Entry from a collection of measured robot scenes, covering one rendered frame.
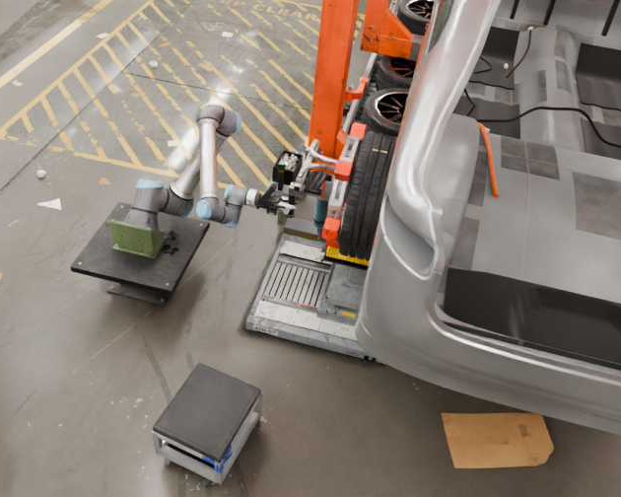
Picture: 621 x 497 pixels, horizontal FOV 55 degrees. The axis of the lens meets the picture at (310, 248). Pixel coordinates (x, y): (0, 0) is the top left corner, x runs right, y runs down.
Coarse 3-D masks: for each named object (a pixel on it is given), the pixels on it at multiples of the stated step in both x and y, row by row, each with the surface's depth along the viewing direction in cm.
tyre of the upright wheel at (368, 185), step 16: (368, 144) 286; (384, 144) 287; (368, 160) 281; (384, 160) 280; (368, 176) 278; (384, 176) 277; (352, 192) 278; (368, 192) 278; (352, 208) 279; (368, 208) 278; (352, 224) 283; (368, 224) 281; (352, 240) 288; (368, 240) 287; (352, 256) 305; (368, 256) 298
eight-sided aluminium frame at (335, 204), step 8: (352, 136) 300; (352, 144) 300; (360, 144) 314; (344, 152) 290; (352, 152) 290; (344, 160) 285; (352, 160) 286; (352, 176) 332; (336, 184) 285; (344, 184) 284; (344, 192) 285; (336, 200) 284; (328, 208) 286; (336, 208) 285; (344, 208) 334; (328, 216) 290; (336, 216) 289; (328, 240) 310
